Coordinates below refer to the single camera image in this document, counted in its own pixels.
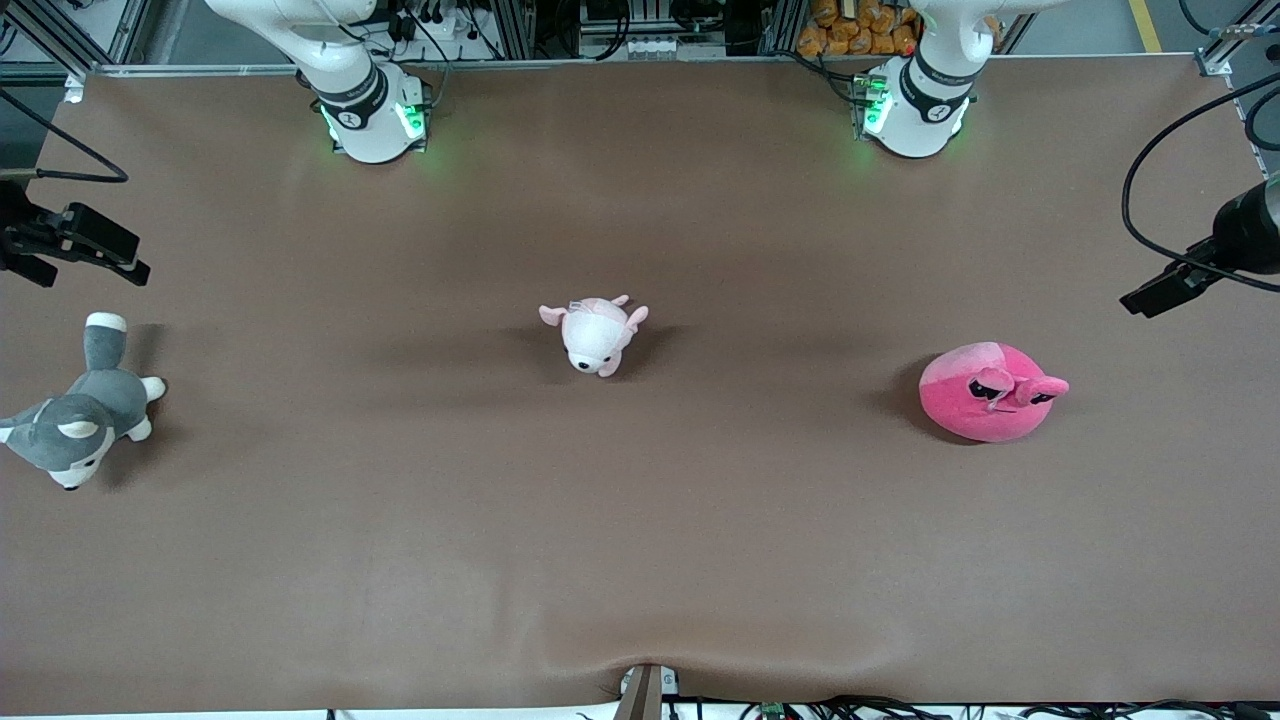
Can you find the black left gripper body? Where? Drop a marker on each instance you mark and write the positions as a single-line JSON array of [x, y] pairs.
[[1239, 236]]

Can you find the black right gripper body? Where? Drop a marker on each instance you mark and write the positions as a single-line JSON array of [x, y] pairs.
[[16, 222]]

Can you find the round hot pink plush toy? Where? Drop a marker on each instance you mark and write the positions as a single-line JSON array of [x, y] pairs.
[[975, 405]]

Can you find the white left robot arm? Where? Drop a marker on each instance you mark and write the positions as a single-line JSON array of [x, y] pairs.
[[920, 110]]

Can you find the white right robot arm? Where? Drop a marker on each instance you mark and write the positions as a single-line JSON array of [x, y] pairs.
[[370, 120]]

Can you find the grey white husky plush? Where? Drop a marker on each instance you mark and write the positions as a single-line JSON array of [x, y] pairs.
[[95, 405]]

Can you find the pile of orange snack packs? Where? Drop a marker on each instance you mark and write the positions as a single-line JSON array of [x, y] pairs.
[[860, 30]]

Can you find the pale pink white plush animal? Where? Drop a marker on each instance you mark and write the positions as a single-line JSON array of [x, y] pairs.
[[590, 335]]

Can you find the white power strip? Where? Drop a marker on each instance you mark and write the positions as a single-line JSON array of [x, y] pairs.
[[650, 47]]

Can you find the aluminium table edge rail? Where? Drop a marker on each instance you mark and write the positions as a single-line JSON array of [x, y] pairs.
[[600, 65]]

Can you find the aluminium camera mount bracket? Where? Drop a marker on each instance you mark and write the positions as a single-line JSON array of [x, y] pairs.
[[642, 695]]

